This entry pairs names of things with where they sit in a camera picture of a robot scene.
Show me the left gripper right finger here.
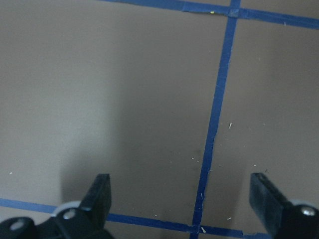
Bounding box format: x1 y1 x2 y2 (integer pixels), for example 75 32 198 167
249 173 319 239

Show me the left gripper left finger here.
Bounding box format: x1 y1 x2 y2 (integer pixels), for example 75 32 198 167
52 174 111 239

